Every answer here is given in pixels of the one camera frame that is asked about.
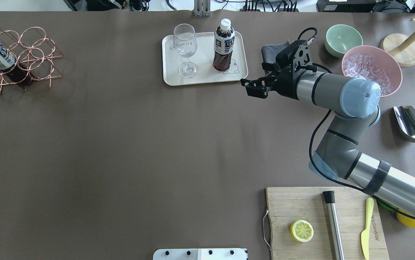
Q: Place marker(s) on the grey folded cloth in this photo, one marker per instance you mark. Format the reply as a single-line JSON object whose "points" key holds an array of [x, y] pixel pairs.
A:
{"points": [[270, 51]]}

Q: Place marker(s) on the pink bowl with ice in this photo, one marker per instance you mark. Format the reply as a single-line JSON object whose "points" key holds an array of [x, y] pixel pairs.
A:
{"points": [[373, 64]]}

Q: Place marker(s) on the green lime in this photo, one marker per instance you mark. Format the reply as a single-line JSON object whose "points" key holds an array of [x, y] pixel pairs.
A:
{"points": [[386, 205]]}

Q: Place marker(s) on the tea bottle white cap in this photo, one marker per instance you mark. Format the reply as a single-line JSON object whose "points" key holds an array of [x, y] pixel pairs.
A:
{"points": [[224, 39]]}

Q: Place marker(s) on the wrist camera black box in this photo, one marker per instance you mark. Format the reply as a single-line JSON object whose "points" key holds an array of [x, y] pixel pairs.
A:
{"points": [[296, 52]]}

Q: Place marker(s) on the lower yellow lemon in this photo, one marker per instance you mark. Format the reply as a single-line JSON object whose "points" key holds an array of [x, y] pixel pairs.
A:
{"points": [[407, 221]]}

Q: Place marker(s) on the clear wine glass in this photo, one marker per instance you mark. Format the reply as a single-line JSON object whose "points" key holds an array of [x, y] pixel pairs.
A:
{"points": [[185, 45]]}

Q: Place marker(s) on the yellow plastic knife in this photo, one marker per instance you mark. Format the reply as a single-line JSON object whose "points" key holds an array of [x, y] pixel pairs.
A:
{"points": [[365, 233]]}

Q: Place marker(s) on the bamboo cutting board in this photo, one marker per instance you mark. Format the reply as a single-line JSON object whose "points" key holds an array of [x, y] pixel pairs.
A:
{"points": [[288, 204]]}

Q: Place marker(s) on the half lemon slice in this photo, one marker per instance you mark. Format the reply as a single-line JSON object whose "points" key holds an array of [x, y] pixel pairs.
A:
{"points": [[302, 231]]}

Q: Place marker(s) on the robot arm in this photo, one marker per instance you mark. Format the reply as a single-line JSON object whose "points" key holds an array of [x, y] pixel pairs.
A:
{"points": [[355, 102]]}

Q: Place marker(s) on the wooden mug tree stand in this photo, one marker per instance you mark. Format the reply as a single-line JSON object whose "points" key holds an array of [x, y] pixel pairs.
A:
{"points": [[401, 47]]}

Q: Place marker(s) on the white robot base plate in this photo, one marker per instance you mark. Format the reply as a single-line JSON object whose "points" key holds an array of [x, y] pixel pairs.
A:
{"points": [[216, 253]]}

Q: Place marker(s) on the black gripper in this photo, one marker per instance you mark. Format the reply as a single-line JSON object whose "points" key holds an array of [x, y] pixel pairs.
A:
{"points": [[287, 84]]}

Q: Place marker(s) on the cream rabbit tray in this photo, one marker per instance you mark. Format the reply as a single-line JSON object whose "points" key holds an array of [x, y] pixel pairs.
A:
{"points": [[203, 58]]}

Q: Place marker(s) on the green bowl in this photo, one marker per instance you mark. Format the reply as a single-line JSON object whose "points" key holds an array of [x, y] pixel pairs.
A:
{"points": [[340, 38]]}

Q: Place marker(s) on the copper wire bottle basket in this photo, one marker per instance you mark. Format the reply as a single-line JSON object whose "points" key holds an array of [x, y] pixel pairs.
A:
{"points": [[36, 52]]}

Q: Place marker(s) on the steel muddler black tip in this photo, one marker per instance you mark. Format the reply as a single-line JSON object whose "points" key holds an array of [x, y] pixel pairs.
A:
{"points": [[330, 202]]}

